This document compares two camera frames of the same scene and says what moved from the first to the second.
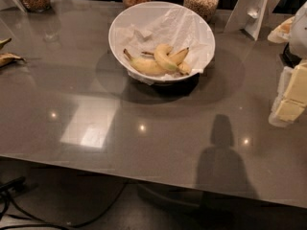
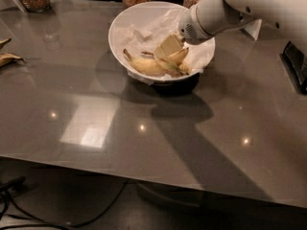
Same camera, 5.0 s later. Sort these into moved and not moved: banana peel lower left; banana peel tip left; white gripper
Moved: white gripper
Not moved: banana peel lower left; banana peel tip left
